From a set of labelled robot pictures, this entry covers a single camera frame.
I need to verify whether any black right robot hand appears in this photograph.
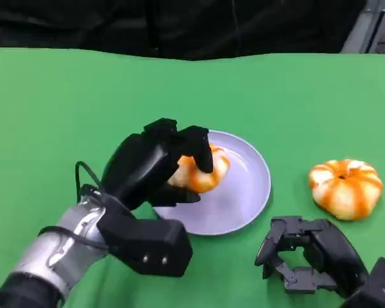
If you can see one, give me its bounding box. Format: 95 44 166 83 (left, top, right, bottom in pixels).
255 216 370 298

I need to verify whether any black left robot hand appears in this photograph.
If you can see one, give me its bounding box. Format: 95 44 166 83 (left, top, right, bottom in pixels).
101 117 214 212

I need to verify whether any orange and white bread roll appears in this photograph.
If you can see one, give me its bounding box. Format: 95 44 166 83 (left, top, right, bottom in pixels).
309 158 384 221
166 143 231 194

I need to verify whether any lilac plate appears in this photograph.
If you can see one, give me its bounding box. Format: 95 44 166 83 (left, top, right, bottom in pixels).
152 130 272 237

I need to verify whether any black backdrop cloth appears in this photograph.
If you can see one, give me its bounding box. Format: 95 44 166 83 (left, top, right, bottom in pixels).
0 0 366 62

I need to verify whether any green table cloth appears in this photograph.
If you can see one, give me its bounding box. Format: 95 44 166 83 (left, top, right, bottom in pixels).
0 47 385 308

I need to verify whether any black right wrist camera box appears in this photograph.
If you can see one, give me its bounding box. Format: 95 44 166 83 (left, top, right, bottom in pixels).
339 256 385 308

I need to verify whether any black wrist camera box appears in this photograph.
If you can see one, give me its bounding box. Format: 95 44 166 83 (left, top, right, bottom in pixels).
98 194 193 277
339 256 385 308

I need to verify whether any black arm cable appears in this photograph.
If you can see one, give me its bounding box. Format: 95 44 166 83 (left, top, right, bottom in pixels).
38 161 112 252

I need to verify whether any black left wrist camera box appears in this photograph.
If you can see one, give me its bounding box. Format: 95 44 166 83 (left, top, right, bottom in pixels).
98 194 193 277

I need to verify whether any grey metal frame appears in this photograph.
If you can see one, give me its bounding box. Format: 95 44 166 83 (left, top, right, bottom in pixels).
339 0 385 55

